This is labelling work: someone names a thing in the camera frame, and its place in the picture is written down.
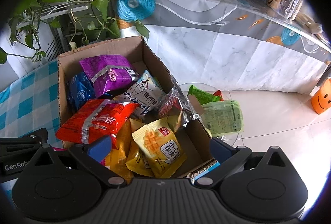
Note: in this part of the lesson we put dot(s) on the clear plastic container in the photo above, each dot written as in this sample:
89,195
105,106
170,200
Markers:
292,4

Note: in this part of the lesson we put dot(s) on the blue foil snack packet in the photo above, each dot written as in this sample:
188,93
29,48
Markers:
80,94

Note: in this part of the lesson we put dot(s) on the bright green snack packet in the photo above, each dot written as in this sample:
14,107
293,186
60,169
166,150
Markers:
201,94

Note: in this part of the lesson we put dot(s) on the printed clear plastic tablecloth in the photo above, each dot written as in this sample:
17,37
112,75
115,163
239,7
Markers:
206,40

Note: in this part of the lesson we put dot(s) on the red snack packet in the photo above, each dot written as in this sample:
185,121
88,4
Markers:
98,120

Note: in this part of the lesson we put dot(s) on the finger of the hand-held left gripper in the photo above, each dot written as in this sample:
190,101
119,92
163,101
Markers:
23,143

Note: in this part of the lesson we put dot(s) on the blue checked tablecloth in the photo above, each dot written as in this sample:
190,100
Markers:
25,94

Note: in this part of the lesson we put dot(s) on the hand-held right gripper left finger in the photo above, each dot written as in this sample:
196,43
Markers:
99,148

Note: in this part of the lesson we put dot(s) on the cardboard box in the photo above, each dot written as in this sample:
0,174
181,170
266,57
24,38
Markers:
103,49

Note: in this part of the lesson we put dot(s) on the white brush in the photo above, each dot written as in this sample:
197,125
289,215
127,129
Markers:
310,24

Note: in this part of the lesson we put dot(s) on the silver foil snack packet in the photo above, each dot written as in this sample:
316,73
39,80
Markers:
178,107

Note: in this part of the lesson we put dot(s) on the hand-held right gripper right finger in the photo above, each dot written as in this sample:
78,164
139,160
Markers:
219,149

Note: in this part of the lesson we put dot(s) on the purple snack packet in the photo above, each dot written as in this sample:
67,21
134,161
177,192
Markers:
108,71

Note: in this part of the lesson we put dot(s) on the pale green snack packet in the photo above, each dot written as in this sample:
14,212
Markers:
222,118

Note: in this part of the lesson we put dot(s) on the yellow waffle snack packet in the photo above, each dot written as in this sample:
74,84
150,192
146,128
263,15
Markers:
155,143

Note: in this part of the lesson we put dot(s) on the white metal plant rack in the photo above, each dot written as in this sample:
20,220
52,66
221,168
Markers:
55,13

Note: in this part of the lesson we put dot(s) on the orange smiley face cup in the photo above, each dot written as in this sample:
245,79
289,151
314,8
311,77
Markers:
322,99

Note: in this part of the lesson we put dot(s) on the orange yellow snack packet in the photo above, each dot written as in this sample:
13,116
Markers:
121,141

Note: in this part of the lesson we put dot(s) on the white snack packet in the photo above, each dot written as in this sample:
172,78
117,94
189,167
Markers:
144,99

